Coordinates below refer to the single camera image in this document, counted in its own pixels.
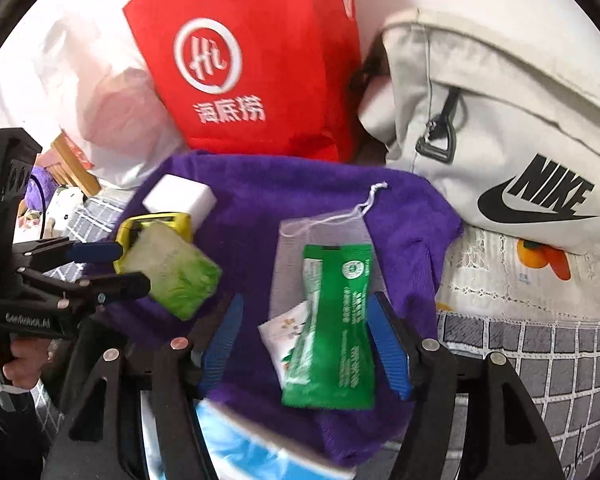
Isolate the wooden headboard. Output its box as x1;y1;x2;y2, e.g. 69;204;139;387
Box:
50;130;101;198

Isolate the white floral pillow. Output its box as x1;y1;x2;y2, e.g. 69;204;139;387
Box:
45;187;88;241

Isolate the purple plush toy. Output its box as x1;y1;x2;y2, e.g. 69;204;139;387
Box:
27;165;56;211

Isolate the purple towel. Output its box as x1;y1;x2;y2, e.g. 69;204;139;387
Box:
85;150;463;468

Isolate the white lace fruit-print sheet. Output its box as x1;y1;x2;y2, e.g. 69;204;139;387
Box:
435;225;600;331

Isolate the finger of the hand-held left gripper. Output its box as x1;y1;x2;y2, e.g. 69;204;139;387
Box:
25;270;152;308
12;239;125;266

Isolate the clear plastic snack bag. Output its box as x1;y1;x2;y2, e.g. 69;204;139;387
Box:
122;222;223;321

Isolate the grey waist bag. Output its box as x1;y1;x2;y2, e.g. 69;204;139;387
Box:
357;7;600;256

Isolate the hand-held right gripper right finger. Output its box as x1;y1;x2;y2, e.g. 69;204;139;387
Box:
367;292;566;480

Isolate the white mesh drawstring bag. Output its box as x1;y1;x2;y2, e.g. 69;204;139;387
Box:
270;182;388;341

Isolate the white plastic shopping bag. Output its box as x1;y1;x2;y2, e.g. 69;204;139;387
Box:
0;5;181;191

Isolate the small white printed packet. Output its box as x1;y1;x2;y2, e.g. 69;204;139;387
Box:
258;302;311;391

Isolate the blue tissue box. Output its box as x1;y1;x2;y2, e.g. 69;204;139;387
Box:
195;400;356;480

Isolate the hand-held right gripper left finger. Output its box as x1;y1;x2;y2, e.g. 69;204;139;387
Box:
45;294;244;480

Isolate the yellow eye mask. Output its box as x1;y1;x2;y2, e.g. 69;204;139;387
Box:
115;212;193;276

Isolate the green sachet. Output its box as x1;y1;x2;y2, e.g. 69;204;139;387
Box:
281;243;376;409

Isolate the person's left forearm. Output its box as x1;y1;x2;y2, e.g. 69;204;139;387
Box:
0;385;56;480

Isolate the person's left hand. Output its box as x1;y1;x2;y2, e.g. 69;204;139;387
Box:
0;332;52;392

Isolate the red paper bag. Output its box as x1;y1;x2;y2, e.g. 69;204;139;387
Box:
122;0;366;163

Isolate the white sponge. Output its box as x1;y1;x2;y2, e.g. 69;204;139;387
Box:
141;174;217;228

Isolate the grey checkered blanket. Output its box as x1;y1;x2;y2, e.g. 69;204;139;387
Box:
45;195;600;480

